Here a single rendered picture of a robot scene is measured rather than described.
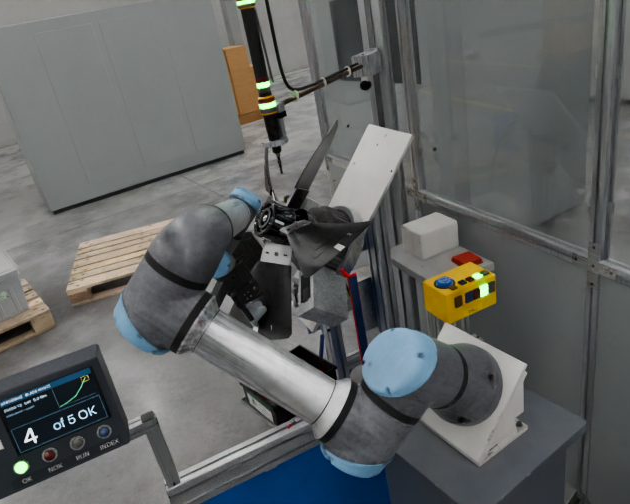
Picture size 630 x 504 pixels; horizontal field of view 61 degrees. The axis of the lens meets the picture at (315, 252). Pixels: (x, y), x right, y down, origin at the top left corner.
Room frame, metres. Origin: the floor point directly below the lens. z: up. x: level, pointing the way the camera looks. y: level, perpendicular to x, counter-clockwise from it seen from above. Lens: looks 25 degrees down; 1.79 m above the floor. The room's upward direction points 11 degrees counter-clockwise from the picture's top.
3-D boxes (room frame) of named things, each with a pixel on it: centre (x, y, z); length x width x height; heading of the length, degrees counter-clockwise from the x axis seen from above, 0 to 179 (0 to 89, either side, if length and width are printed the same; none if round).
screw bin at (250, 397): (1.20, 0.14, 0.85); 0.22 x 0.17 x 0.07; 125
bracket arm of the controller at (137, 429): (0.88, 0.51, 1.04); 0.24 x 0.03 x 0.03; 111
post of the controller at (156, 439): (0.92, 0.42, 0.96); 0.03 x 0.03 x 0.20; 21
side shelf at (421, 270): (1.74, -0.43, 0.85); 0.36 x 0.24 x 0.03; 21
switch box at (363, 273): (1.77, -0.19, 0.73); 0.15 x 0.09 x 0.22; 111
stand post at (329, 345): (1.60, 0.00, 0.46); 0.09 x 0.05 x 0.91; 21
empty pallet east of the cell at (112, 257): (4.27, 1.40, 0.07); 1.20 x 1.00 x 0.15; 102
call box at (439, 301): (1.21, -0.35, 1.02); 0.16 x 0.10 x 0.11; 111
